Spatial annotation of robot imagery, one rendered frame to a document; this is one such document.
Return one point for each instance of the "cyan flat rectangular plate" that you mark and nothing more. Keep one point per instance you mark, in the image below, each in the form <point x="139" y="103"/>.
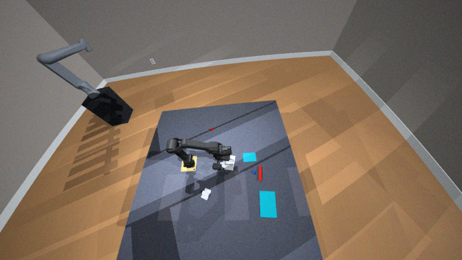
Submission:
<point x="250" y="157"/>

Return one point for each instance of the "teal flat plate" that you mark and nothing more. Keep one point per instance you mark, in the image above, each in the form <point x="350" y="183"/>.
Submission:
<point x="267" y="204"/>

